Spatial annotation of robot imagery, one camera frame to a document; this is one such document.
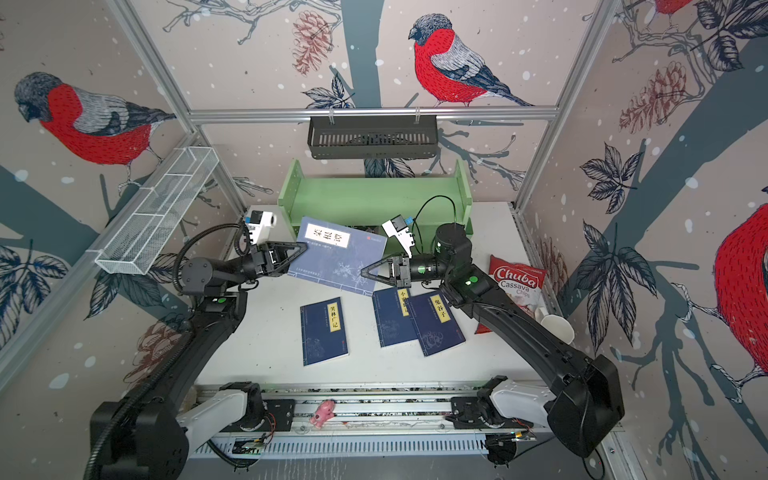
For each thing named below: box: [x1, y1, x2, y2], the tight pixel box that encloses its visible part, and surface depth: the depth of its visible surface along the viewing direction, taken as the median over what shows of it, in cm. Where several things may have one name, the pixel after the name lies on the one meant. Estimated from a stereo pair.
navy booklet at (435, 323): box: [408, 290, 466, 357], surface depth 90 cm
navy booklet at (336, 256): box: [288, 216, 388, 297], surface depth 62 cm
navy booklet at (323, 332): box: [300, 297, 349, 367], surface depth 90 cm
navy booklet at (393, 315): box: [372, 286, 419, 348], surface depth 91 cm
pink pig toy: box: [309, 399, 337, 429], surface depth 74 cm
